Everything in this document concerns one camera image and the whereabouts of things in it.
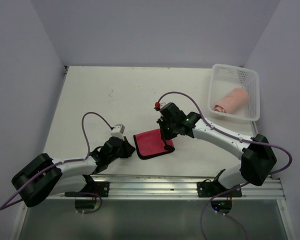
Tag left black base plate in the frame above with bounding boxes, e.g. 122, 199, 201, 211
88, 181, 110, 198

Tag white plastic basket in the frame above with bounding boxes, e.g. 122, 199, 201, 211
207, 64, 260, 122

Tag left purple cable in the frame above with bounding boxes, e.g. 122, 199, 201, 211
0, 111, 115, 215

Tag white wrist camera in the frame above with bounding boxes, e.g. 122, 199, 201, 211
110, 124, 125, 140
154, 101, 166, 111

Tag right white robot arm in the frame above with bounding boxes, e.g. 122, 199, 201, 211
154, 102, 277, 197

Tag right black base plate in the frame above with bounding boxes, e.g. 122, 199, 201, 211
196, 179, 243, 198

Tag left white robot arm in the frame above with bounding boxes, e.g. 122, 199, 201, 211
11, 136, 136, 208

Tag black cloth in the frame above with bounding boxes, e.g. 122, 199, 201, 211
133, 128, 175, 160

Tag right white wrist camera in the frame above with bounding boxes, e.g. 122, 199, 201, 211
154, 101, 166, 111

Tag aluminium mounting rail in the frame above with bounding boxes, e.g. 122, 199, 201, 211
92, 174, 285, 200

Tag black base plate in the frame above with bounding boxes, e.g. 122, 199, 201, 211
88, 181, 110, 198
196, 179, 243, 198

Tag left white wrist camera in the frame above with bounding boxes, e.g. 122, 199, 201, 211
110, 124, 125, 140

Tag pink towel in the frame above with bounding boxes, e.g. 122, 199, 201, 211
213, 88, 250, 114

